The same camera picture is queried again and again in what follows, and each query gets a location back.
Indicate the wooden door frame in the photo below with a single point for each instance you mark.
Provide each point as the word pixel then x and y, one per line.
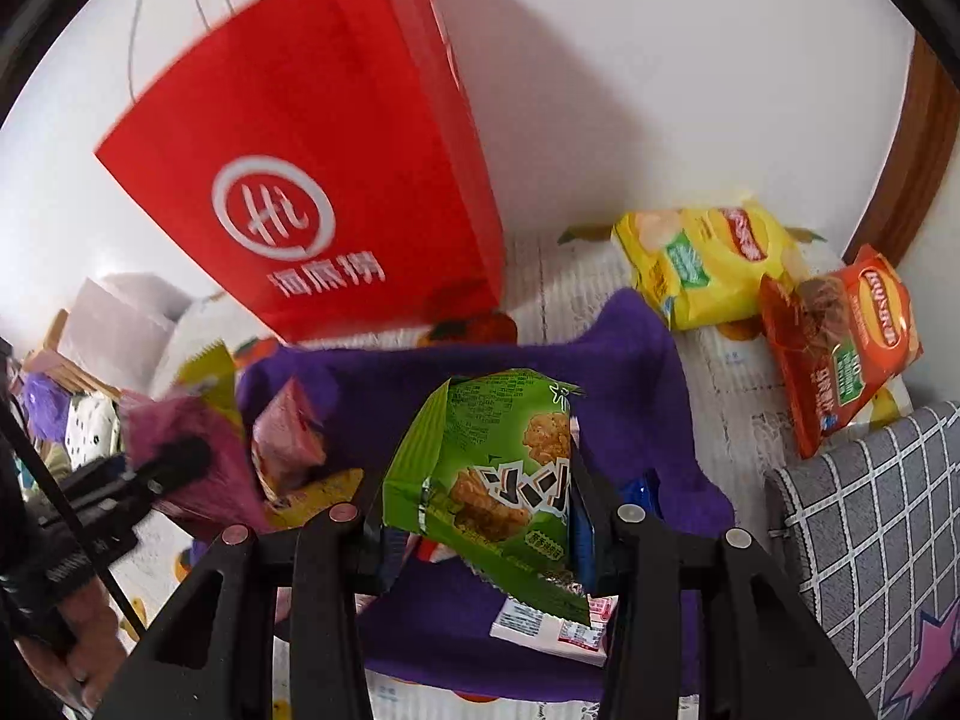
pixel 907 165

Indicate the blue snack packet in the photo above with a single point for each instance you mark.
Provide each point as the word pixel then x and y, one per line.
pixel 645 491

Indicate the white red-label snack packet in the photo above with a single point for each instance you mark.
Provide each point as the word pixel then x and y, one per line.
pixel 540 626

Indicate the person's left hand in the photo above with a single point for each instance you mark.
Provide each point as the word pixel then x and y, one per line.
pixel 86 645

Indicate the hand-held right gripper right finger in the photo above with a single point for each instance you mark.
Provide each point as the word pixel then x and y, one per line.
pixel 583 547

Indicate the yellow snack packet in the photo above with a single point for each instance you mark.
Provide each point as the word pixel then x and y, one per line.
pixel 315 499

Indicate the fruit print tablecloth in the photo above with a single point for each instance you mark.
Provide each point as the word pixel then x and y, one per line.
pixel 570 277

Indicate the orange chips bag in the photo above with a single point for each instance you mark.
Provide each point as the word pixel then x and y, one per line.
pixel 832 360

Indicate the yellow chips bag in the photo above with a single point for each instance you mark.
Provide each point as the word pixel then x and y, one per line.
pixel 705 270

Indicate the red paper bag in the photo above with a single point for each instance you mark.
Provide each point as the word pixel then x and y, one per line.
pixel 315 127

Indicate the purple towel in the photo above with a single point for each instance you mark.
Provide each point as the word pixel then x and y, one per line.
pixel 622 390

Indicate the white plastic bag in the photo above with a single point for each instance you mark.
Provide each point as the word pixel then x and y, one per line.
pixel 120 315

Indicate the grey checked cloth pink star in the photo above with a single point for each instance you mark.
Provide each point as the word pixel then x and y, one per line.
pixel 885 540

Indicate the large pink snack packet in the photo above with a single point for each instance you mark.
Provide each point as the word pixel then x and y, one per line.
pixel 210 457

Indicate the wooden chair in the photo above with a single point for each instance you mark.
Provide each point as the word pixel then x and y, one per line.
pixel 60 371

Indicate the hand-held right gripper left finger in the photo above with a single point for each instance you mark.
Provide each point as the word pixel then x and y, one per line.
pixel 391 559

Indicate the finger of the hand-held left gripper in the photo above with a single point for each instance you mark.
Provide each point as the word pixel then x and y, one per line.
pixel 172 465

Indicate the pink triangular snack packet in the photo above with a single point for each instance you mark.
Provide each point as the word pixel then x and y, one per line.
pixel 289 435

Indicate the green snack packet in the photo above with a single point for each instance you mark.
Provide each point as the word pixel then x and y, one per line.
pixel 480 465

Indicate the purple cloth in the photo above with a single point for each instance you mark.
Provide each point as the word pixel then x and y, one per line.
pixel 45 405

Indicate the white and green patterned bag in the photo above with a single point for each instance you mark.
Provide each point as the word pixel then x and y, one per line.
pixel 94 424

